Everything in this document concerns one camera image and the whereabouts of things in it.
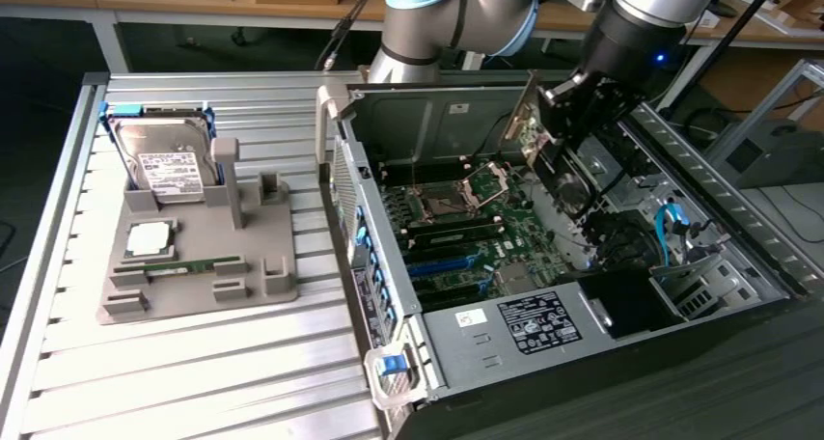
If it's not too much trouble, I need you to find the wooden desk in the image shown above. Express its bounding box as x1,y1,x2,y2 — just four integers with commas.
0,0,824,53

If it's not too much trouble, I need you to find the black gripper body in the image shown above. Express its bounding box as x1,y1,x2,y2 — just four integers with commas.
576,9,688,98

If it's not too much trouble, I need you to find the black cable with plug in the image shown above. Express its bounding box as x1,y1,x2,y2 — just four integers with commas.
313,0,381,70

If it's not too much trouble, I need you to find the grey power supply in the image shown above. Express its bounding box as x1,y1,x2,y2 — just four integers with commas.
418,285,622,391

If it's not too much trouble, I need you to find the silver CPU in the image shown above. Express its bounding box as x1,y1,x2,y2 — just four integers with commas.
124,221,176,259

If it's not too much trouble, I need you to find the grey tower computer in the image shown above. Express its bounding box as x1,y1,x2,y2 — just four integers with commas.
706,116,824,190

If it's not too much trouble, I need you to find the CPU socket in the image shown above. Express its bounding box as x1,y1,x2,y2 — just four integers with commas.
413,181,482,220

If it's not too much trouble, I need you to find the metal socket cover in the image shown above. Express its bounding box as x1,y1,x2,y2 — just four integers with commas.
457,161,517,205

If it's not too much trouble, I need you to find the grey disk bay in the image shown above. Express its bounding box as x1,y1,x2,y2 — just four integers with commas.
648,254,765,318

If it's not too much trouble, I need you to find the grey chipset heatsink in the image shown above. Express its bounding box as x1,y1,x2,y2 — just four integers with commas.
493,263,541,292

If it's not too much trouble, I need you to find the black RAM stick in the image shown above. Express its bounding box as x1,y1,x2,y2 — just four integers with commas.
410,230,505,249

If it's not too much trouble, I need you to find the blue wire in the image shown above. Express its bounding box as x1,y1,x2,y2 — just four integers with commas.
650,201,689,270

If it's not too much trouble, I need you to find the black pole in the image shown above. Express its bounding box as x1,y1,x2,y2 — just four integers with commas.
654,0,788,118

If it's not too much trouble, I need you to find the aluminium frame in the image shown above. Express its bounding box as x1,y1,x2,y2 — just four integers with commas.
704,58,824,161

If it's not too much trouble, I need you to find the green graphics card black shroud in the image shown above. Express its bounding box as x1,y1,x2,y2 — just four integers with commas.
501,69,594,222

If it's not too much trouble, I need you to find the grey parts rack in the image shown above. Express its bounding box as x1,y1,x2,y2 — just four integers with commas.
94,138,304,326

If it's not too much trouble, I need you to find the silver hard disk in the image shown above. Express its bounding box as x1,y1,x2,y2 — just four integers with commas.
112,116,214,206

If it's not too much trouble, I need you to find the black plastic duct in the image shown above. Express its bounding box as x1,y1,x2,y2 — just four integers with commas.
576,268,685,341

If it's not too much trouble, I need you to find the green RAM stick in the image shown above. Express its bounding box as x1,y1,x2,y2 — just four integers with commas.
141,257,238,274

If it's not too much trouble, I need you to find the blue disk caddy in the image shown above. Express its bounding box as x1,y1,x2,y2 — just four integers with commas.
97,100,225,193

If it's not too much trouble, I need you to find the open grey PC case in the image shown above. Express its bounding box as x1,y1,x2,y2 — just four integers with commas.
314,70,824,440

